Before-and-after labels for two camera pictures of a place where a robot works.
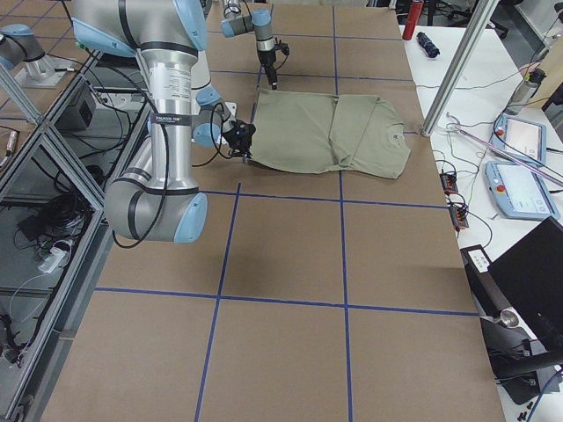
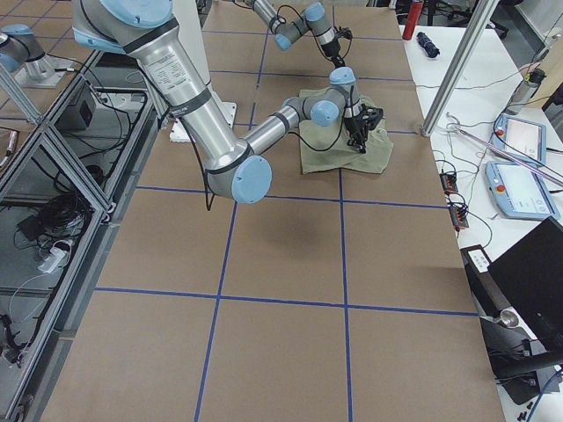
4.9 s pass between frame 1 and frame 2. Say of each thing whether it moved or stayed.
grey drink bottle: stayed
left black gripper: moved
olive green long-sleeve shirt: moved
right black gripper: moved
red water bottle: stayed
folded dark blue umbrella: stayed
